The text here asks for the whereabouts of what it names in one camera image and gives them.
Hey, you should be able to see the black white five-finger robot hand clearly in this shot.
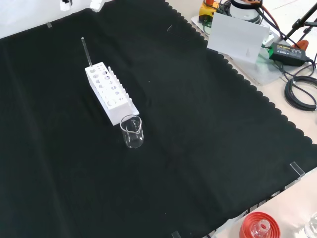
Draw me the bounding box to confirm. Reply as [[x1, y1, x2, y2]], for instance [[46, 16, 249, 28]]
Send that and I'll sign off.
[[60, 0, 114, 12]]

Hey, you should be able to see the white test tube rack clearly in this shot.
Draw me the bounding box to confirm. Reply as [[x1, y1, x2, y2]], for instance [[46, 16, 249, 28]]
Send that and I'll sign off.
[[84, 62, 140, 126]]

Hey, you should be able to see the yellow stop button box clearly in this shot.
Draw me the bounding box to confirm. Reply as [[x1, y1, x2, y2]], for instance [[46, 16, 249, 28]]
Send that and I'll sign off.
[[199, 0, 220, 23]]

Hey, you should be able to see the small clear glass beaker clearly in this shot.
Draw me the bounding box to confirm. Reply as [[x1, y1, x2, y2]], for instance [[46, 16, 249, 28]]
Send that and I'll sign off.
[[119, 114, 145, 149]]

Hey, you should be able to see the pale white board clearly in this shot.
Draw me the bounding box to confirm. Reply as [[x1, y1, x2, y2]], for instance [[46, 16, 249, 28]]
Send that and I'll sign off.
[[207, 12, 270, 64]]

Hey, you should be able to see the black bench cloth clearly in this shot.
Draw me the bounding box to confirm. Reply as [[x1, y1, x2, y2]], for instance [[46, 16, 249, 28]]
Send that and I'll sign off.
[[0, 0, 317, 238]]

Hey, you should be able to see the black power adapter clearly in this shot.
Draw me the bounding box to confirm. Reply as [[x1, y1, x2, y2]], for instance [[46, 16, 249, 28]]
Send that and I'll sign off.
[[268, 42, 310, 67]]

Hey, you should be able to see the black tripod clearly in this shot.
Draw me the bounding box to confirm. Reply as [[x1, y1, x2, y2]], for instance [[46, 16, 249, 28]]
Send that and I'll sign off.
[[284, 3, 317, 42]]

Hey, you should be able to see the orange clamp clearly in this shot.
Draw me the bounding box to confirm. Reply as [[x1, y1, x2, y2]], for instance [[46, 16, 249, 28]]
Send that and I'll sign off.
[[293, 39, 310, 52]]

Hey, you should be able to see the red ribbed disc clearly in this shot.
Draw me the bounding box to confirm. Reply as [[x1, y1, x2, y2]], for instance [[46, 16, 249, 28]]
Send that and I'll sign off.
[[239, 211, 282, 238]]

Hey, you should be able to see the small clear glass flask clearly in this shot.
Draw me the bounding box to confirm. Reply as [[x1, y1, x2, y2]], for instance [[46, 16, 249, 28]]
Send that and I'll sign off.
[[251, 220, 271, 238]]

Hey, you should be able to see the clear glass vessel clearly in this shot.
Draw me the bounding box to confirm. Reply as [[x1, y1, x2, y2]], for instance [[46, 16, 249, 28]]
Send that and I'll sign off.
[[304, 212, 317, 238]]

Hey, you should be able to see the orange cable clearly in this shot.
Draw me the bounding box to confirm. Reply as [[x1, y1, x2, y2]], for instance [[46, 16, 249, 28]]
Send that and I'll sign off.
[[257, 3, 285, 38]]

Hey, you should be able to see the metal base plate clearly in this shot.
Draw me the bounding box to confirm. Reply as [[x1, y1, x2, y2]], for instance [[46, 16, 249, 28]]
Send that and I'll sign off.
[[190, 15, 294, 86]]

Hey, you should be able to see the coiled black cable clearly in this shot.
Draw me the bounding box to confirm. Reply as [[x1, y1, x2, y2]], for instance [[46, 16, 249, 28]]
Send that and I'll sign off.
[[284, 76, 317, 112]]

